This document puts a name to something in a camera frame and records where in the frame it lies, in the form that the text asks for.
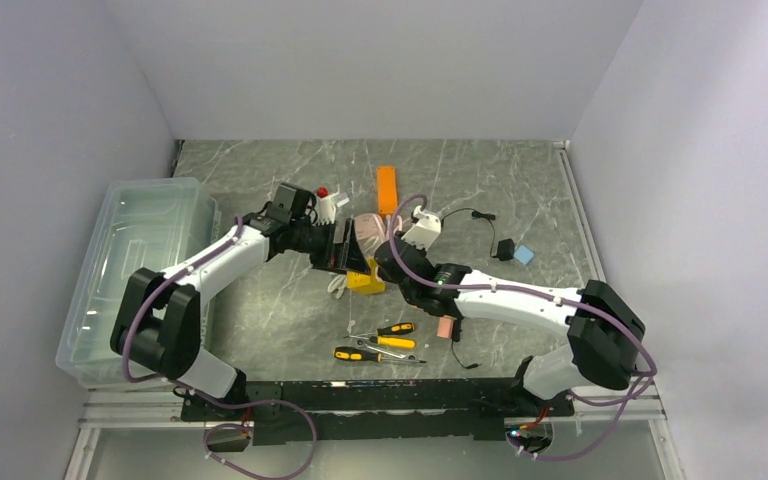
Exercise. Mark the yellow cube socket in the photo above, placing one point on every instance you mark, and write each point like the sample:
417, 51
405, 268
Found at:
366, 284

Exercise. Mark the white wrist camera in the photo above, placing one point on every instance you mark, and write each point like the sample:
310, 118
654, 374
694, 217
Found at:
327, 205
424, 229

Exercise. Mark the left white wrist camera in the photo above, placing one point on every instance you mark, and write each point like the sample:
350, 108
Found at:
327, 205

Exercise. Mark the large black yellow screwdriver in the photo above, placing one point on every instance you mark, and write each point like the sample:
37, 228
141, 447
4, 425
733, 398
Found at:
352, 354

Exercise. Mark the blue usb charger plug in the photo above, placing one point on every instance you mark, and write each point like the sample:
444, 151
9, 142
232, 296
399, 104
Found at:
524, 255

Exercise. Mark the pink cube socket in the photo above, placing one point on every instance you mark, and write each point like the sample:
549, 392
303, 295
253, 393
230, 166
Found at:
445, 327

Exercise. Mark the small yellow black screwdriver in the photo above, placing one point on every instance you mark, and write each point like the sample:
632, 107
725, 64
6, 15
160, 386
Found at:
399, 329

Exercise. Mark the middle yellow screwdriver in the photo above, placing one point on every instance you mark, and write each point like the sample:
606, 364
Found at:
394, 342

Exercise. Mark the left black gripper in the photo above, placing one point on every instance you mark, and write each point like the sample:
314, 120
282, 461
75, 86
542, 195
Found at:
351, 257

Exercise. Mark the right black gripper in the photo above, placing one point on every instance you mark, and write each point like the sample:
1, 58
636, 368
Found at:
383, 274

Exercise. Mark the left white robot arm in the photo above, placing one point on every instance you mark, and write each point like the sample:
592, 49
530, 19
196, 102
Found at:
157, 331

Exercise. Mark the round pink power socket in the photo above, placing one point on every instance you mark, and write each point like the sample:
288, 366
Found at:
371, 233

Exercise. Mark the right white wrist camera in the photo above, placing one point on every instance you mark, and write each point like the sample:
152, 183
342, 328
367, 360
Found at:
424, 229

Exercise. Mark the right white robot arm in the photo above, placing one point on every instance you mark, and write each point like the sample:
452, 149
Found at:
600, 335

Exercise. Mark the orange power strip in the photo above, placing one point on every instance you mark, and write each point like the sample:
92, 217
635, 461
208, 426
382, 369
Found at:
387, 191

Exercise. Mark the clear plastic storage bin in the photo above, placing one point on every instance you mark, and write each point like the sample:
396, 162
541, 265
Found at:
153, 223

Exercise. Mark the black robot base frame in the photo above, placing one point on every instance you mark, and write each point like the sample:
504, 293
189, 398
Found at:
479, 408

